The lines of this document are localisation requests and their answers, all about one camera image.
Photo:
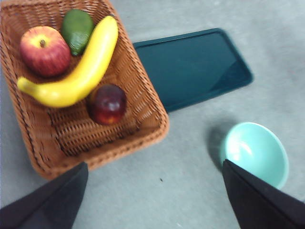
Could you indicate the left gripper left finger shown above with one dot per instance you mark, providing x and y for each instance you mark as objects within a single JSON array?
[{"x": 47, "y": 202}]

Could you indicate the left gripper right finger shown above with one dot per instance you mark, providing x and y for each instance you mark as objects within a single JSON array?
[{"x": 262, "y": 205}]

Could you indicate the mint green bowl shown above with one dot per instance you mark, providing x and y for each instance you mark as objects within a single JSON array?
[{"x": 257, "y": 148}]

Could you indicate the dark red plum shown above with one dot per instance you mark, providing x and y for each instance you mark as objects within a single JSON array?
[{"x": 108, "y": 105}]

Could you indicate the brown wicker basket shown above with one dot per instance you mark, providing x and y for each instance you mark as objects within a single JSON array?
[{"x": 100, "y": 138}]

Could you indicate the yellow banana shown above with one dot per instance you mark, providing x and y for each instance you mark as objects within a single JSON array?
[{"x": 90, "y": 66}]

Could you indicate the red yellow apple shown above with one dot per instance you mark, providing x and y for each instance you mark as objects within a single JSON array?
[{"x": 45, "y": 52}]

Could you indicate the dark teal rectangular tray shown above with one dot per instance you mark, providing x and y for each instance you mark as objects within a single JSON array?
[{"x": 190, "y": 69}]

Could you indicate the green avocado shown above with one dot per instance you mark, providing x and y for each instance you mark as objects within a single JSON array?
[{"x": 77, "y": 31}]

